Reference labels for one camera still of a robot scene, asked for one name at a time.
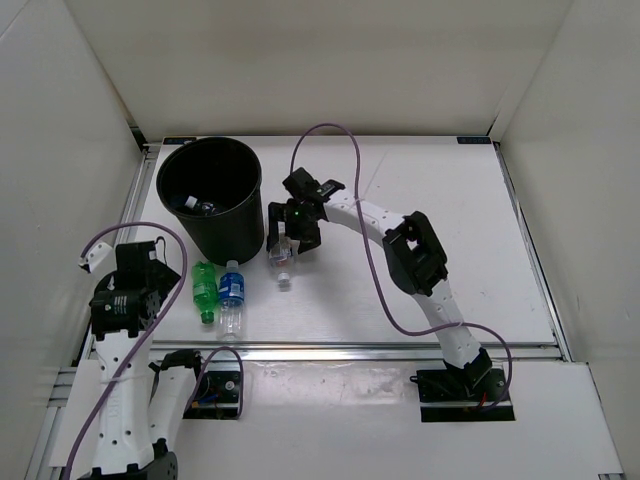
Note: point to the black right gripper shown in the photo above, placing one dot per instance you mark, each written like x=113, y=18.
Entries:
x=310, y=239

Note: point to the clear bottle orange blue label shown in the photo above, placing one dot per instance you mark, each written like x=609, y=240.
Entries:
x=282, y=258

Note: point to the green plastic bottle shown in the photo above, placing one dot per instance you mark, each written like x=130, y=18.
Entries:
x=205, y=291

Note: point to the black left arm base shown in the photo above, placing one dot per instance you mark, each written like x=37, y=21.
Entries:
x=219, y=392

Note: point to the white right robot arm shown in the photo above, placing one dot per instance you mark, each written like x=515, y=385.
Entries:
x=415, y=258

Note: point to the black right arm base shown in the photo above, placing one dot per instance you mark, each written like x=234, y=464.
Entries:
x=443, y=399

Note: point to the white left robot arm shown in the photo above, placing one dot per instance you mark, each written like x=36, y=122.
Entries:
x=142, y=402

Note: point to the black plastic bin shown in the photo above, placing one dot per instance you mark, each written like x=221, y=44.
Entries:
x=225, y=171

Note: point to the dark bottle inside bin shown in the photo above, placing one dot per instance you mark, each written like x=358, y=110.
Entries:
x=191, y=205

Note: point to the aluminium table edge rail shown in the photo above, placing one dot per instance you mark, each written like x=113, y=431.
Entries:
x=345, y=352

